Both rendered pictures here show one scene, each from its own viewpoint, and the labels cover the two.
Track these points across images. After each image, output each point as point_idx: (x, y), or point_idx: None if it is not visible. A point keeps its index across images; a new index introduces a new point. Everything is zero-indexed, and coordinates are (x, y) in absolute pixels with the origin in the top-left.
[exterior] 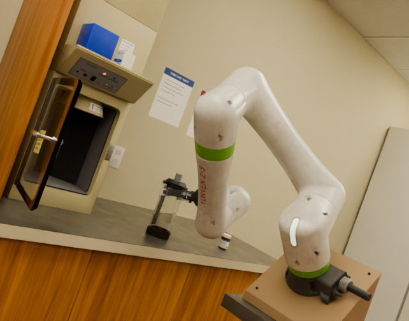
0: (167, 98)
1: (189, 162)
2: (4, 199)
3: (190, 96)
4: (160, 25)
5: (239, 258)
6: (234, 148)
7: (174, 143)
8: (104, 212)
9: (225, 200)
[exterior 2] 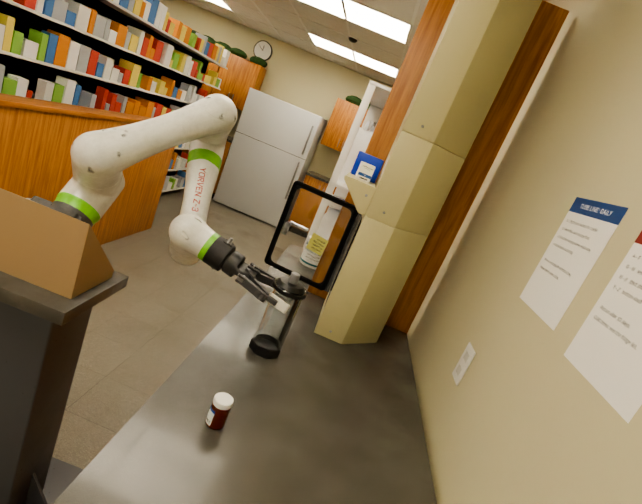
0: (558, 260)
1: (545, 448)
2: (320, 299)
3: (606, 249)
4: (592, 128)
5: (166, 406)
6: (188, 158)
7: (535, 371)
8: (333, 356)
9: (180, 212)
